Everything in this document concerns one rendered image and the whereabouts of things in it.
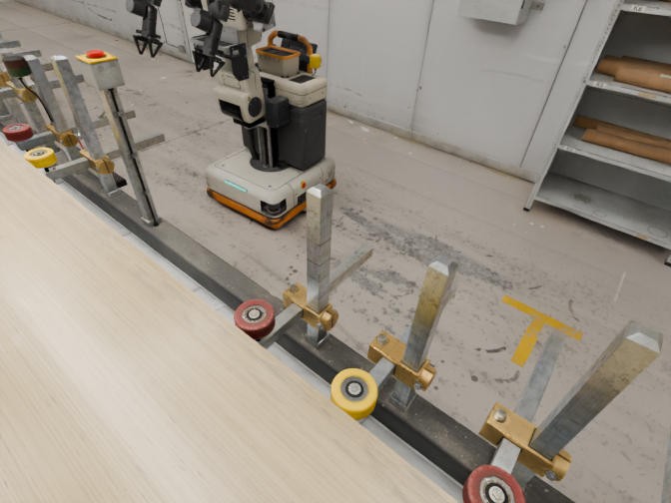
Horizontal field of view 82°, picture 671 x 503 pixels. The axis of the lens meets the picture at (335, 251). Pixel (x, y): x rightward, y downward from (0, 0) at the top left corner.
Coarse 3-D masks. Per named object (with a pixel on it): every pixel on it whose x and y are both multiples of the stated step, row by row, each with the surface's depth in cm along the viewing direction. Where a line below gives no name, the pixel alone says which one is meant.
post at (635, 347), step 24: (624, 336) 45; (648, 336) 44; (600, 360) 50; (624, 360) 46; (648, 360) 44; (576, 384) 55; (600, 384) 50; (624, 384) 48; (576, 408) 54; (600, 408) 52; (552, 432) 59; (576, 432) 56; (552, 456) 62; (528, 480) 69
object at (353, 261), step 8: (360, 248) 106; (368, 248) 106; (352, 256) 103; (360, 256) 103; (368, 256) 107; (344, 264) 101; (352, 264) 101; (360, 264) 105; (336, 272) 98; (344, 272) 99; (336, 280) 97; (296, 304) 90; (288, 312) 88; (296, 312) 88; (280, 320) 86; (288, 320) 86; (296, 320) 89; (280, 328) 84; (288, 328) 87; (272, 336) 83; (264, 344) 82
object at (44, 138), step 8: (128, 112) 160; (96, 120) 152; (104, 120) 154; (72, 128) 147; (96, 128) 153; (40, 136) 140; (48, 136) 142; (16, 144) 137; (24, 144) 137; (32, 144) 139; (40, 144) 141
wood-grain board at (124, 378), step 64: (0, 192) 105; (64, 192) 107; (0, 256) 86; (64, 256) 87; (128, 256) 88; (0, 320) 73; (64, 320) 74; (128, 320) 74; (192, 320) 75; (0, 384) 64; (64, 384) 64; (128, 384) 64; (192, 384) 65; (256, 384) 65; (0, 448) 56; (64, 448) 57; (128, 448) 57; (192, 448) 57; (256, 448) 58; (320, 448) 58; (384, 448) 58
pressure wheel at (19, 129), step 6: (12, 126) 135; (18, 126) 136; (24, 126) 135; (6, 132) 131; (12, 132) 131; (18, 132) 132; (24, 132) 133; (30, 132) 136; (12, 138) 132; (18, 138) 133; (24, 138) 134
